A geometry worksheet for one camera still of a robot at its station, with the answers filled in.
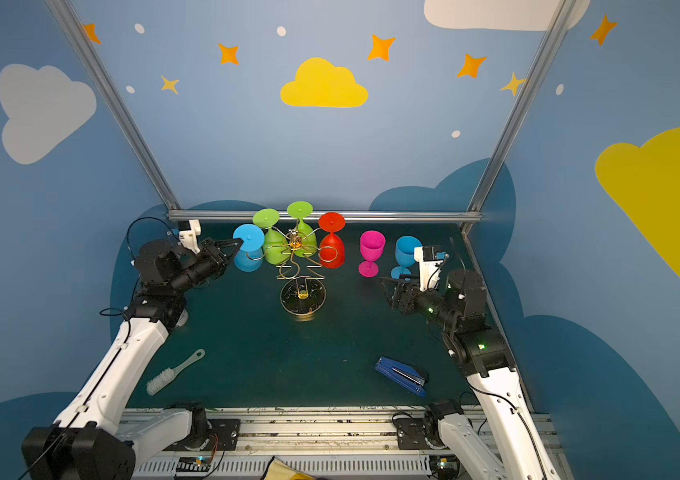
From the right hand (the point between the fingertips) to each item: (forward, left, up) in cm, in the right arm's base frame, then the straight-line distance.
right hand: (393, 276), depth 67 cm
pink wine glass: (+28, +3, -20) cm, 34 cm away
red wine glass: (+20, +16, -16) cm, 30 cm away
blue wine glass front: (+21, -7, -18) cm, 28 cm away
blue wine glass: (+5, +36, -2) cm, 36 cm away
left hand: (+8, +37, +2) cm, 38 cm away
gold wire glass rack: (+11, +27, -30) cm, 41 cm away
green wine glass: (+15, +32, -10) cm, 37 cm away
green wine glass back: (+14, +24, -3) cm, 28 cm away
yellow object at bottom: (-36, +25, -31) cm, 53 cm away
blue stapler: (-13, -6, -30) cm, 33 cm away
